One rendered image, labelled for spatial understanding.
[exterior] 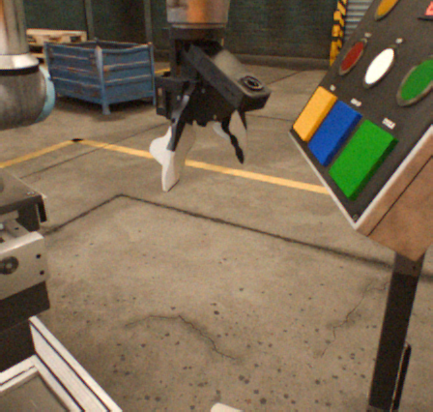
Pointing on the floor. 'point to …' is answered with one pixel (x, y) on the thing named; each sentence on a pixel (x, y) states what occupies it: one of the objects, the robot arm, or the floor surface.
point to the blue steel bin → (101, 71)
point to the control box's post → (394, 329)
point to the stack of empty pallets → (50, 42)
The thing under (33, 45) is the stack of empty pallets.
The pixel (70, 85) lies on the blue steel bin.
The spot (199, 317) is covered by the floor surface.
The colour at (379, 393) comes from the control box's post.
